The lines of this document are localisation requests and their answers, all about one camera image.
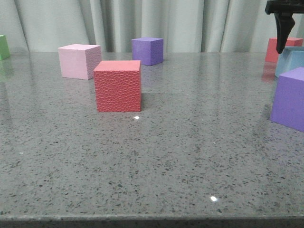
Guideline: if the far purple foam cube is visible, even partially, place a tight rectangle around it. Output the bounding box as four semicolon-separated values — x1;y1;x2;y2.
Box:
132;37;164;66

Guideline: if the light blue foam cube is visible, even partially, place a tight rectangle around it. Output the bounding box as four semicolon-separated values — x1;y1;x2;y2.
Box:
275;46;304;77

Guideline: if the green foam cube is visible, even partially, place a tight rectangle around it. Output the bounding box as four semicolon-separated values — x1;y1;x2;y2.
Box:
0;35;10;60

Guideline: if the purple foam cube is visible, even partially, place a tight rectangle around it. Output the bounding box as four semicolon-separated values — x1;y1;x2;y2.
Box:
132;37;164;66
270;67;304;132

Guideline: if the near purple foam cube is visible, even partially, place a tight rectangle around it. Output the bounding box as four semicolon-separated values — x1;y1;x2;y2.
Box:
270;67;304;132

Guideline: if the textured red foam cube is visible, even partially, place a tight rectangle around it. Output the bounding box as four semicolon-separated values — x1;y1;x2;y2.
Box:
94;60;141;112

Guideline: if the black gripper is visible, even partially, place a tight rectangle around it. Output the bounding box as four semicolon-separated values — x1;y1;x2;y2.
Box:
265;0;304;54

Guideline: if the grey-green curtain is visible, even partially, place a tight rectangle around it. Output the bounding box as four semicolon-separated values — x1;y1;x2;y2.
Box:
0;0;304;54

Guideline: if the far red foam cube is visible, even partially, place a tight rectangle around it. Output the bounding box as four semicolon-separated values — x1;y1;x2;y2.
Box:
265;37;304;63

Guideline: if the pink foam cube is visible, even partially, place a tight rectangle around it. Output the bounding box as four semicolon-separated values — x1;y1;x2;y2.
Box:
58;44;102;80

